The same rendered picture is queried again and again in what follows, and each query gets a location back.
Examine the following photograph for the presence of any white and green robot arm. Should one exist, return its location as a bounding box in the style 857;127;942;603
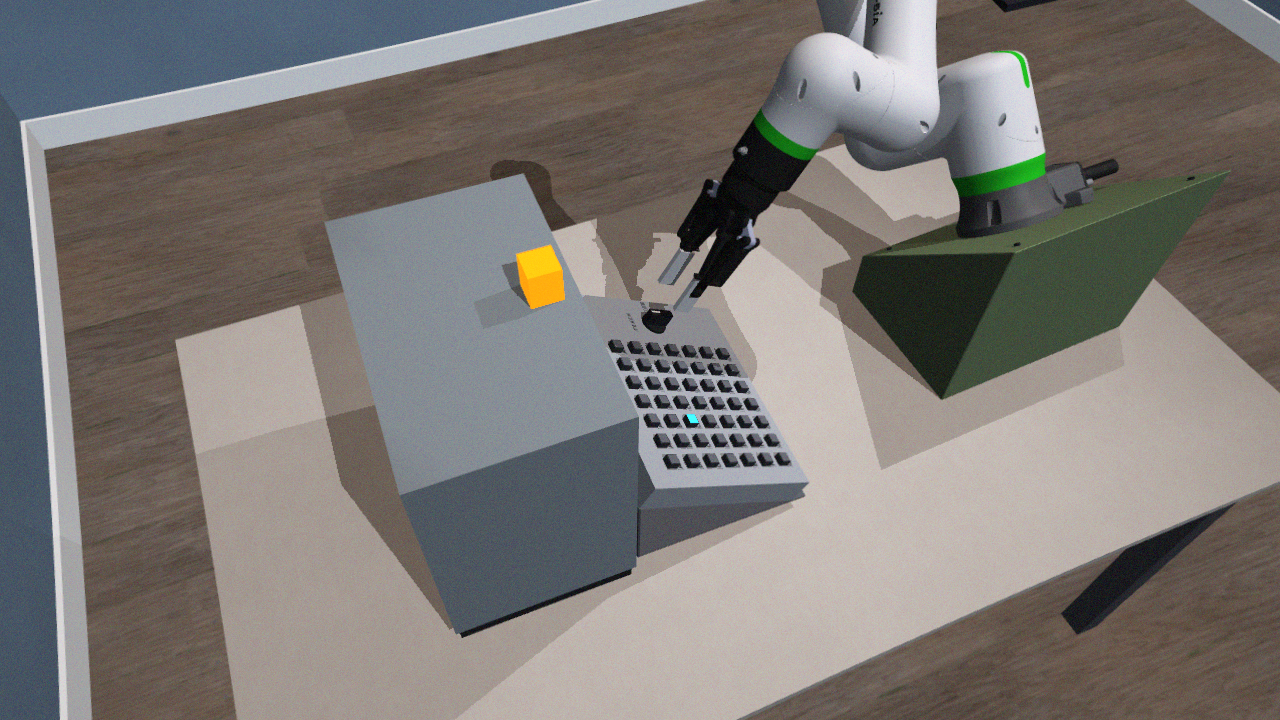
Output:
733;0;1117;238

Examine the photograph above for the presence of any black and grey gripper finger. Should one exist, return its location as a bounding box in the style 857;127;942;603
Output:
673;209;760;313
658;179;726;284

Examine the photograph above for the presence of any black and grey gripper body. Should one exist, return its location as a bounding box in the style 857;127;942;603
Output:
714;161;780;234

